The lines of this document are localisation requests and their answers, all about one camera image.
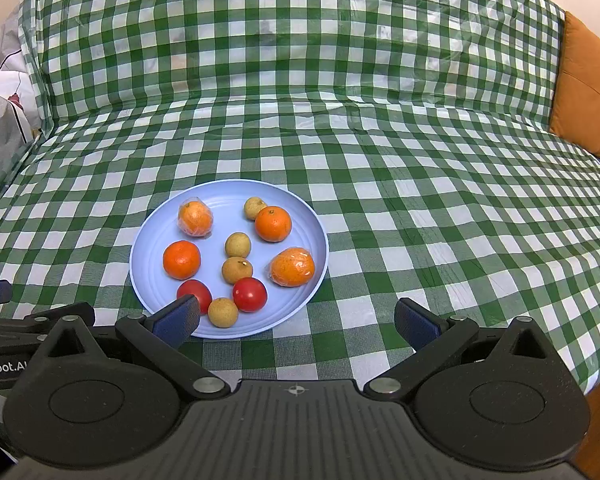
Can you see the white printed cloth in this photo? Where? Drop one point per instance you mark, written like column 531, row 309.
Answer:
column 5, row 82

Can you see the green checked tablecloth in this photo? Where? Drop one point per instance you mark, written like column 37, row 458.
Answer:
column 330, row 160

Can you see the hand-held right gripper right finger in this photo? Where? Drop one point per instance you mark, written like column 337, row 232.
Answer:
column 420, row 325

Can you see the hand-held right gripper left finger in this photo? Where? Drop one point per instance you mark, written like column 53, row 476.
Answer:
column 175, row 319

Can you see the orange pillow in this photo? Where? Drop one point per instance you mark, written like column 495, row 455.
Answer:
column 585, row 95

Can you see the red tomato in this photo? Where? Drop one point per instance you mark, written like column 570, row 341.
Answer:
column 196, row 291
column 250, row 294

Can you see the plastic-wrapped orange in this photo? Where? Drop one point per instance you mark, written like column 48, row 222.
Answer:
column 292, row 267
column 196, row 219

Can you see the light blue plate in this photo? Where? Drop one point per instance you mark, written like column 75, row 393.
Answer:
column 300, row 225

